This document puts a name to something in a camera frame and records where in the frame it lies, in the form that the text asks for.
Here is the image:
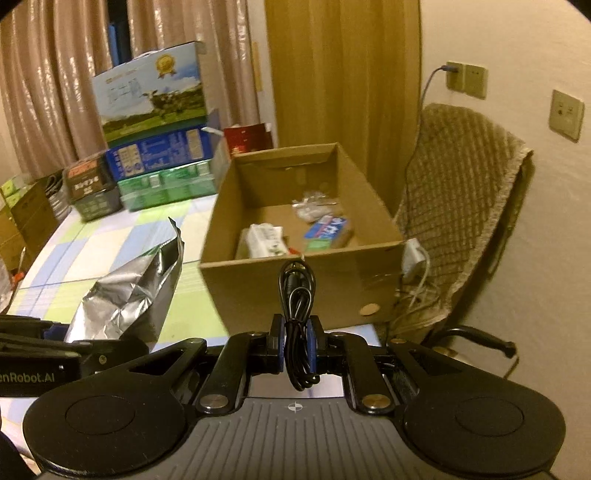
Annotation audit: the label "blue white clear box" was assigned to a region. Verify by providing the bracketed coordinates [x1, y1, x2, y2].
[304, 215, 353, 252]

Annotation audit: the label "clear plastic packet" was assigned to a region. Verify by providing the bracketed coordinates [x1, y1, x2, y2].
[293, 191, 344, 224]

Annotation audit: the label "yellow brown curtain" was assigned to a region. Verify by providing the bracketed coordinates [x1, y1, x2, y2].
[265, 0, 422, 213]

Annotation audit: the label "silver green foil bag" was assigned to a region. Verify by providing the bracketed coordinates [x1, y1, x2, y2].
[64, 220, 184, 348]

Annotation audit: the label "white wall socket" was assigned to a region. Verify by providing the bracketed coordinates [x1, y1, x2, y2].
[444, 62, 489, 100]
[549, 90, 585, 142]

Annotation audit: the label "black cable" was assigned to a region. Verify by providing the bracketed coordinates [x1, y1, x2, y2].
[277, 258, 323, 393]

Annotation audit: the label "beige curtain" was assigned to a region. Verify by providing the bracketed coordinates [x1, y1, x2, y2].
[1, 1, 259, 180]

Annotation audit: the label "green drink carton pack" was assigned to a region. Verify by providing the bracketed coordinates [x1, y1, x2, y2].
[117, 136, 230, 212]

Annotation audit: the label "white paper packet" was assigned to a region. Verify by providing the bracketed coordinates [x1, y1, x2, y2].
[235, 223, 290, 260]

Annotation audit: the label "quilted beige chair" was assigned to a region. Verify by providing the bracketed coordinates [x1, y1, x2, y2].
[386, 103, 533, 343]

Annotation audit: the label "checked tablecloth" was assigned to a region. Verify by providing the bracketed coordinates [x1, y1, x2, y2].
[10, 196, 228, 346]

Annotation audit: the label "stacked cardboard boxes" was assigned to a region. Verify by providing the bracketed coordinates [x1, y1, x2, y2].
[1, 171, 71, 274]

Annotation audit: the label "white power strip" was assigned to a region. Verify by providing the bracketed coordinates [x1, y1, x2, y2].
[402, 238, 431, 284]

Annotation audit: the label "grey charger cable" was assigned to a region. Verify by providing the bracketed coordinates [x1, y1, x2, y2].
[403, 64, 463, 209]

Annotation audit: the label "dark red gift box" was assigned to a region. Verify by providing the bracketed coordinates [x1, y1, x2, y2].
[223, 123, 273, 157]

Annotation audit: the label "cow picture milk carton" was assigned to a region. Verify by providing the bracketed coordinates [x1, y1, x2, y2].
[92, 42, 207, 144]

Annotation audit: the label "black noodle bowl package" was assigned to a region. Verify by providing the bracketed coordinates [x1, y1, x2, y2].
[63, 150, 122, 222]

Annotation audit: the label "blue milk carton box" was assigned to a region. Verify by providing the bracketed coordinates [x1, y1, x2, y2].
[105, 108, 221, 182]

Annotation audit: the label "brown cardboard box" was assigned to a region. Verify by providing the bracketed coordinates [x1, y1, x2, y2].
[199, 144, 404, 334]

